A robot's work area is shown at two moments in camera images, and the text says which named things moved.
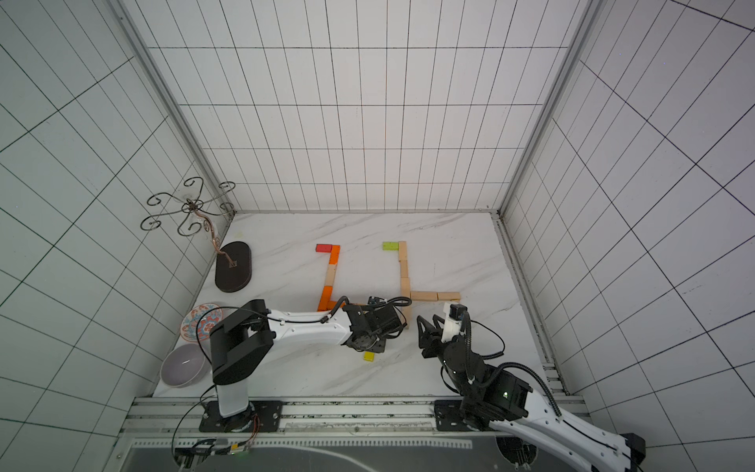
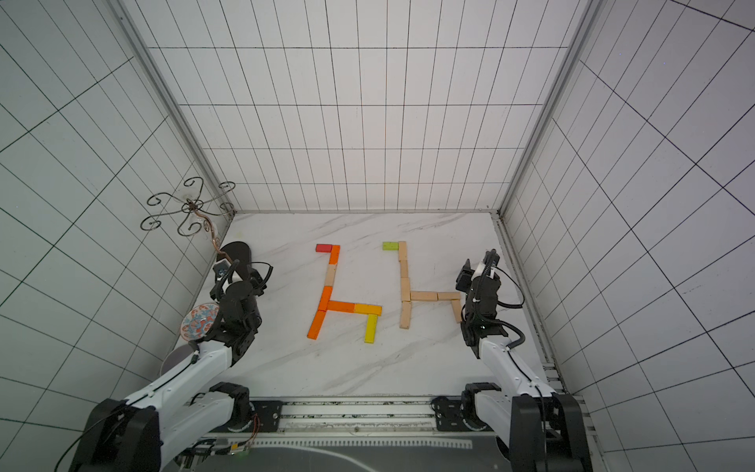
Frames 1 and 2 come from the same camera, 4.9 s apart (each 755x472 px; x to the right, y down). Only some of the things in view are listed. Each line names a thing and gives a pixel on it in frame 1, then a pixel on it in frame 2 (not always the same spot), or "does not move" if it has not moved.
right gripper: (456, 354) → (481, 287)
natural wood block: (330, 274) does not move
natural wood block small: (424, 296) does not move
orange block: (334, 255) does not move
